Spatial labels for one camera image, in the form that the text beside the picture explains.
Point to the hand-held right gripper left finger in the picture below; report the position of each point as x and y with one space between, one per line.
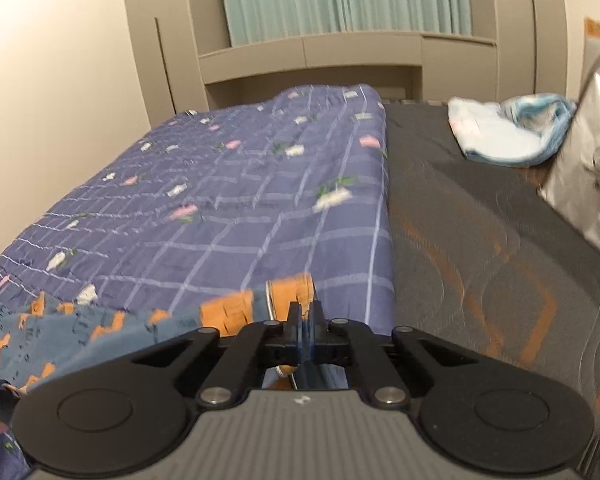
296 330

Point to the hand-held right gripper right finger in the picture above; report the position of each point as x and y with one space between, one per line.
314 332

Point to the blue orange printed pants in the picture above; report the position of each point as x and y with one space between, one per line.
105 335

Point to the purple checked floral blanket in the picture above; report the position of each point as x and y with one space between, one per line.
230 185

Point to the dark grey mattress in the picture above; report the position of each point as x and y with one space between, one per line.
455 235

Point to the light blue crumpled cloth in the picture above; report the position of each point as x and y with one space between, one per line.
500 132

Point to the beige built-in cabinet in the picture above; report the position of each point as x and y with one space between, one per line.
360 50

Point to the white shopping bag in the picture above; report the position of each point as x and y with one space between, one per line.
587 160

